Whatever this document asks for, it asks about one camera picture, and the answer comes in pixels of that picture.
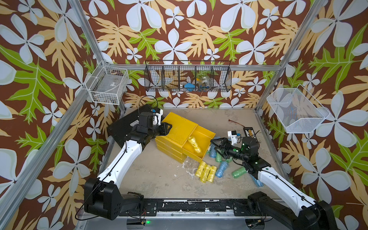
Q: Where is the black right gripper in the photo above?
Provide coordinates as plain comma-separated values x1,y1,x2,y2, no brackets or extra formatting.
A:
211,138,249,163

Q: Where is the yellow top drawer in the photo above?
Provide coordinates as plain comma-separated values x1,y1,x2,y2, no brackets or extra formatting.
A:
182,126,216,163

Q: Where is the yellow plastic drawer cabinet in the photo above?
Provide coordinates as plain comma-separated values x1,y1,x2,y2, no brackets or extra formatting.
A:
155,112,198,163

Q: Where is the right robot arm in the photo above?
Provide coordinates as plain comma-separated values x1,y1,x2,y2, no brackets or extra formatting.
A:
211,137,337,230

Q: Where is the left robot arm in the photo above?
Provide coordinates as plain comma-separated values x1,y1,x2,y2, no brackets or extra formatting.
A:
81,108,172,220

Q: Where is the blue trash bag roll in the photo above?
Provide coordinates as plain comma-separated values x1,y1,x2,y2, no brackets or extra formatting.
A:
209,144,217,158
251,175,264,187
215,161,229,178

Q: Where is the green trash bag roll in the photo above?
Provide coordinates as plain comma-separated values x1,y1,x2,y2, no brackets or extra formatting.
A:
215,153,222,163
232,167,247,179

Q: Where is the black plastic tool case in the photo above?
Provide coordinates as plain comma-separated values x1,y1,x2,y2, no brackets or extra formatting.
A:
107,104,153,148

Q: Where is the white mesh basket right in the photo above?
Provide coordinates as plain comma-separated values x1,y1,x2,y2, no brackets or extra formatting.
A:
266,84,330,134

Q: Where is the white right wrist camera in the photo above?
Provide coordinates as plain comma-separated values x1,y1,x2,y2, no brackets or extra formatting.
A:
228,130,241,145

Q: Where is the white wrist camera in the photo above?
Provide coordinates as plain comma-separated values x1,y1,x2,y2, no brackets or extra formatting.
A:
228,130,241,145
152,108,163,126

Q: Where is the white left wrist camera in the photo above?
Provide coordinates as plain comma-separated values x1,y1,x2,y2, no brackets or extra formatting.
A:
152,108,163,126

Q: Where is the black wire basket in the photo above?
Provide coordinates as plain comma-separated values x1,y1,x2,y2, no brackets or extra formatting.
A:
144,60,232,93

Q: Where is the white wire basket left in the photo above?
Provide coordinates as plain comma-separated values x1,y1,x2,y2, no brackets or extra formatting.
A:
86,61,129,105

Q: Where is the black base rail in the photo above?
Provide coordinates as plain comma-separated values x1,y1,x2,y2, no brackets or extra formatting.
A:
118,198,268,218

